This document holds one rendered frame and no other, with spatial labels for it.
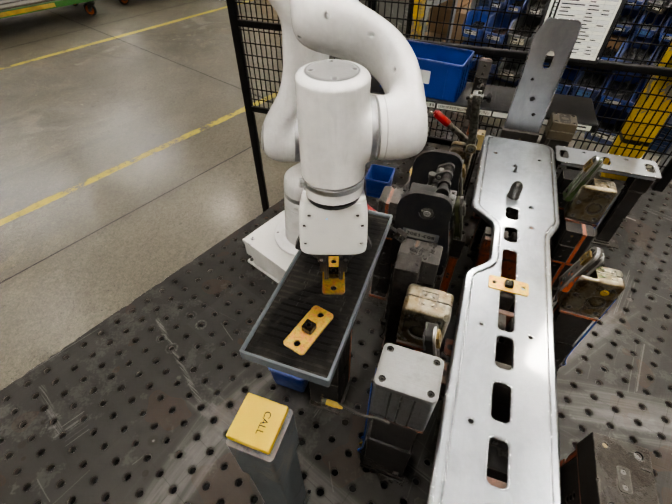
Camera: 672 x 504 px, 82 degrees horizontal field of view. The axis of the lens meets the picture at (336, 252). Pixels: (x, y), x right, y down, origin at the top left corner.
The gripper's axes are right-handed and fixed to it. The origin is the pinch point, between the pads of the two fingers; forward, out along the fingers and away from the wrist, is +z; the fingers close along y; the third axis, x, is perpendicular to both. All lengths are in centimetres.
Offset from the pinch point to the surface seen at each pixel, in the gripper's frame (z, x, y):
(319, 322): 2.2, -9.9, -2.2
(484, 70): 2, 87, 49
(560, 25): -14, 79, 64
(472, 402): 18.4, -15.5, 24.1
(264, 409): 2.5, -23.1, -9.0
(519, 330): 18.4, -0.9, 37.0
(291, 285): 2.5, -2.3, -7.0
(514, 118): 15, 80, 61
